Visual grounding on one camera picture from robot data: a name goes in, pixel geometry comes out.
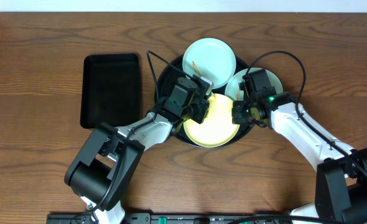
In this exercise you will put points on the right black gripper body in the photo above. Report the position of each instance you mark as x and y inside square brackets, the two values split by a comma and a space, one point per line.
[239, 112]

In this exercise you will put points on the green yellow sponge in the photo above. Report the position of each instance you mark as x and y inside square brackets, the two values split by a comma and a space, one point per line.
[211, 99]

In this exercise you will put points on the light blue plate back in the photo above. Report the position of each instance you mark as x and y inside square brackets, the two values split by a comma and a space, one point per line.
[210, 58]

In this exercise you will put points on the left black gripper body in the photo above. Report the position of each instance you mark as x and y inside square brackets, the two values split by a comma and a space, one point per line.
[200, 109]

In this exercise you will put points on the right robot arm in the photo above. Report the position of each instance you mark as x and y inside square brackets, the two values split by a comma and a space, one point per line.
[341, 182]

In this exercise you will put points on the light blue plate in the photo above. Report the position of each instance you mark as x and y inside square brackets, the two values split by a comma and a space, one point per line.
[210, 58]
[232, 87]

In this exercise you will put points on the black rectangular tray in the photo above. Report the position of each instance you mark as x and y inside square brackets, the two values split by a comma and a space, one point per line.
[110, 90]

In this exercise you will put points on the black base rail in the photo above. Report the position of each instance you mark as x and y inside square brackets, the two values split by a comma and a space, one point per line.
[147, 218]

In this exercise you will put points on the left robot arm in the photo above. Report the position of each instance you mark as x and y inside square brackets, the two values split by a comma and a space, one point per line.
[103, 168]

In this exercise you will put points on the yellow plate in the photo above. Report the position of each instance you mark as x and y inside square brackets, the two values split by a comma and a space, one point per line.
[217, 128]

